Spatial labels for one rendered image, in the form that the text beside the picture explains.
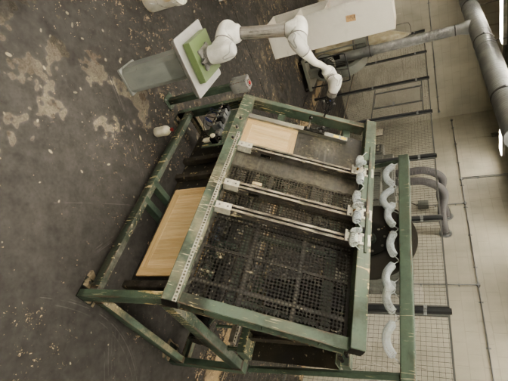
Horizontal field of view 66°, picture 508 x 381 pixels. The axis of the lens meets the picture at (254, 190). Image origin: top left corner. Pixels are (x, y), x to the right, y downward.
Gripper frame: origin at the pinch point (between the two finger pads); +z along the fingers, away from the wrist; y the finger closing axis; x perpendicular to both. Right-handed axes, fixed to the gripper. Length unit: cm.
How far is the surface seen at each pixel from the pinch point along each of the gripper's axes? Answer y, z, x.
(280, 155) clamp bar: 31, 8, 60
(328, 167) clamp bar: -12, 8, 60
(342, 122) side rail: -18.8, 10.8, -7.1
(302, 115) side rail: 20.2, 14.5, -7.0
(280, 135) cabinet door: 35.5, 14.0, 29.7
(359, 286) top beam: -44, 6, 164
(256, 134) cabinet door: 56, 14, 36
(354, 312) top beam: -42, 6, 184
